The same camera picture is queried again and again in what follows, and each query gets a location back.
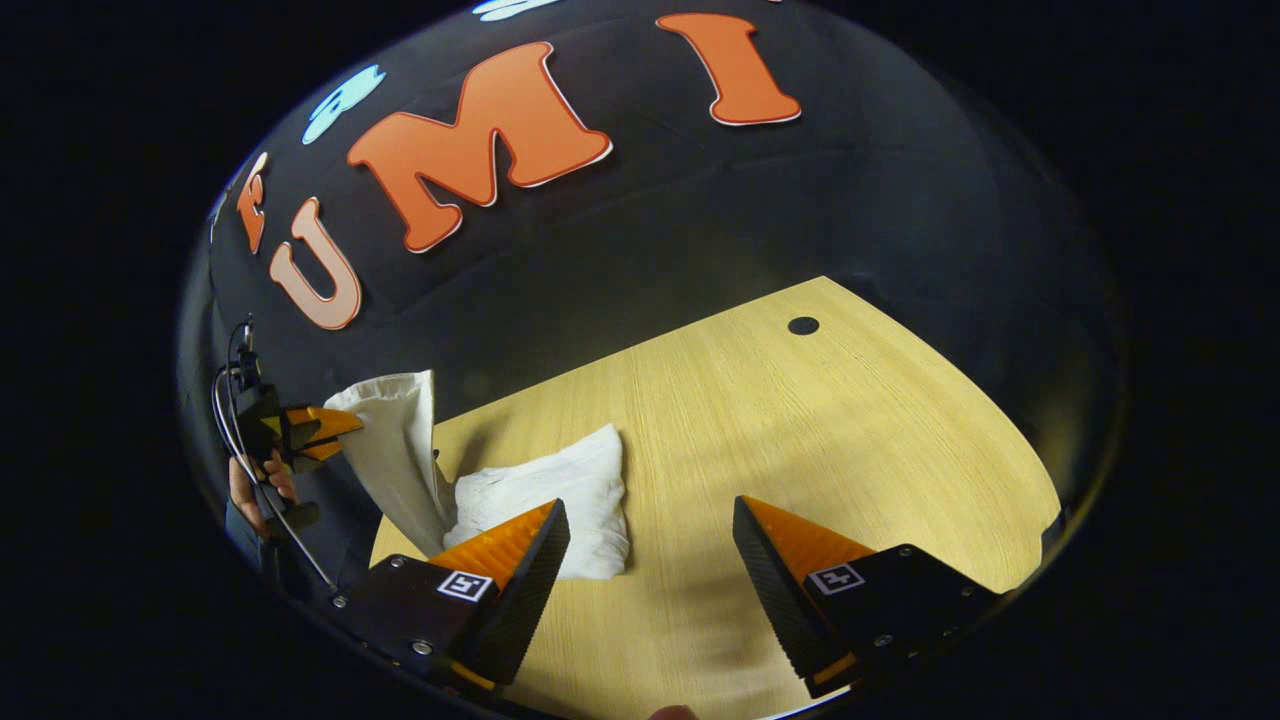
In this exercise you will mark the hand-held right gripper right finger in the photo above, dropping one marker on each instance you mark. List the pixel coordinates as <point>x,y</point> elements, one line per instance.
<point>775,590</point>

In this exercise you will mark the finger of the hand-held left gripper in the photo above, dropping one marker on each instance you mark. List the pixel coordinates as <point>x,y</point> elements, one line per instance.
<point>325,422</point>
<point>320,451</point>

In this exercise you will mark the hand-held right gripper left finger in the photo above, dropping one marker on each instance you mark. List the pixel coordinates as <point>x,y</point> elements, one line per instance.
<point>525,590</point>

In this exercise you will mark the white jeans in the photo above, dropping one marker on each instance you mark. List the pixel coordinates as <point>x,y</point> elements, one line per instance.
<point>540,490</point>

